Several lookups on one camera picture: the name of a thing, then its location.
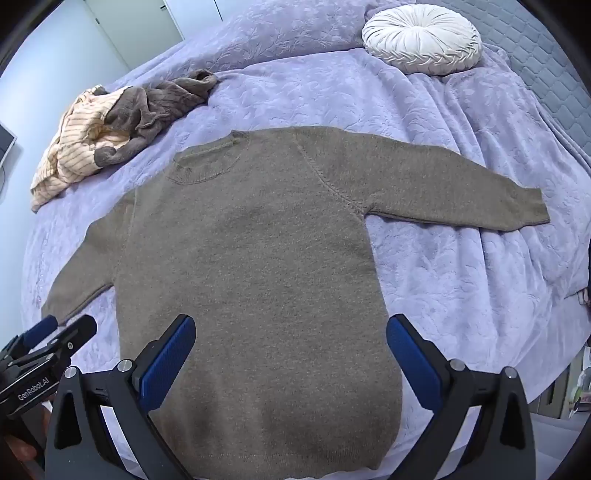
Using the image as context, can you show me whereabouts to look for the wall-mounted flat monitor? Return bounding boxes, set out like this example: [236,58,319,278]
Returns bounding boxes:
[0,122,18,168]

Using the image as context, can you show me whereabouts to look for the cluttered bedside shelf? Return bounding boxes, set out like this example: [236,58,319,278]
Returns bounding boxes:
[545,342,591,418]

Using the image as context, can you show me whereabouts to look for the round white pleated cushion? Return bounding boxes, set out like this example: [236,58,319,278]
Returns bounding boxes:
[361,4,483,76]

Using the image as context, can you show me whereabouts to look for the grey-brown ribbed knit garment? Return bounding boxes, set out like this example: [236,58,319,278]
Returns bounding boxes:
[95,69,220,167]

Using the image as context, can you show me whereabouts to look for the white wardrobe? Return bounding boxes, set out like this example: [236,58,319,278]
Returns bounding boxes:
[60,0,186,71]

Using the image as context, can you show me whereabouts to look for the cream striped garment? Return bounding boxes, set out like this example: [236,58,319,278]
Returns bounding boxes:
[30,85,134,213]

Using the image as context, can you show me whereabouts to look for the grey quilted mattress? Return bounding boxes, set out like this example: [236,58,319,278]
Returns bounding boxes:
[416,0,591,160]

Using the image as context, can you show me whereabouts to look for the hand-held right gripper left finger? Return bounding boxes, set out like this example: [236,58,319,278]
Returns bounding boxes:
[45,315,197,480]

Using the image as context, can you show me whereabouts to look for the lavender embossed blanket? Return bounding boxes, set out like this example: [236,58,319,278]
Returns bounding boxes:
[18,0,591,462]

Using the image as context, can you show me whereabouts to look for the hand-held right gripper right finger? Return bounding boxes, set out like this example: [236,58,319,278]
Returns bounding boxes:
[387,314,536,480]

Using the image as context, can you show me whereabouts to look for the olive brown knit sweater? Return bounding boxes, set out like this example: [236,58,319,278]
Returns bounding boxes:
[41,127,550,480]

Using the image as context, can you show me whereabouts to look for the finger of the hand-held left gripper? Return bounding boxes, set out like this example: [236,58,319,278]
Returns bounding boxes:
[0,316,59,365]
[18,316,98,374]

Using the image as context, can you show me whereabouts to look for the person's left hand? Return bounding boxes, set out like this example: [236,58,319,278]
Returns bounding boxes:
[0,406,52,464]

